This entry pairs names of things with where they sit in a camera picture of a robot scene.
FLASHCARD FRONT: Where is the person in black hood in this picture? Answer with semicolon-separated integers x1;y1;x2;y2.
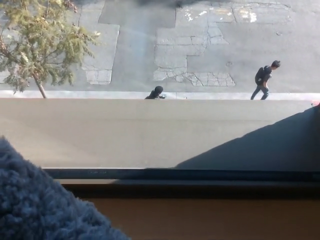
144;85;167;100

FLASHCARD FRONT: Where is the grey fluffy microfibre duster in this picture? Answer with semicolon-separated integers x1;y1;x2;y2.
0;136;131;240

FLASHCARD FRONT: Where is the green street tree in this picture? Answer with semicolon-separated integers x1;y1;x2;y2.
0;0;103;99

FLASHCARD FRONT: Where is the person with black backpack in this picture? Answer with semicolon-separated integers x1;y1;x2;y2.
250;59;282;101

